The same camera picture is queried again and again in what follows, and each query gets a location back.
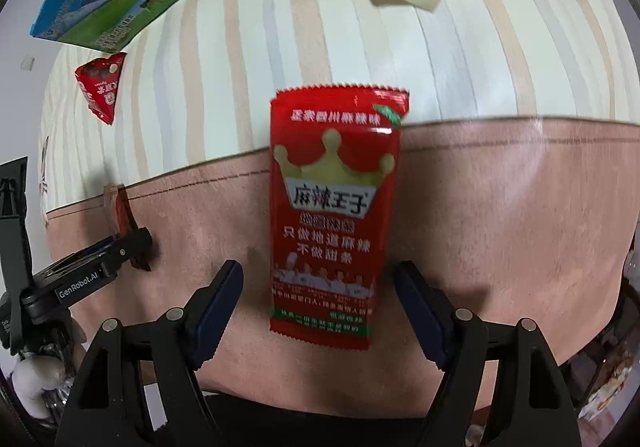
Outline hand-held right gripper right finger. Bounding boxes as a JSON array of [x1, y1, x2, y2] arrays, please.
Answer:
[[394, 261, 583, 447]]

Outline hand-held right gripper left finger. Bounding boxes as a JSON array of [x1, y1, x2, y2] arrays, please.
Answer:
[[52, 259, 246, 447]]

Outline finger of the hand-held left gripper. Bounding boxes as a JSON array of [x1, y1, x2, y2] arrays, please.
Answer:
[[34, 226, 153, 279]]

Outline orange snack packet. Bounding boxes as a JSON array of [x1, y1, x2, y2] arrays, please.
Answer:
[[102, 183, 161, 273]]

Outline red snack packet with crown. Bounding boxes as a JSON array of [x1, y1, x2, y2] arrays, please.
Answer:
[[269, 84, 412, 352]]

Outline pink striped cat blanket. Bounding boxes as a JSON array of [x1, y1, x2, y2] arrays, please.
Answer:
[[37, 0, 640, 408]]

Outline small red triangular packet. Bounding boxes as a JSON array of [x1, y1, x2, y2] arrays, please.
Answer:
[[75, 52, 128, 126]]

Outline printed plastic bag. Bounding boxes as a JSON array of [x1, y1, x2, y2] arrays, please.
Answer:
[[585, 352, 640, 428]]

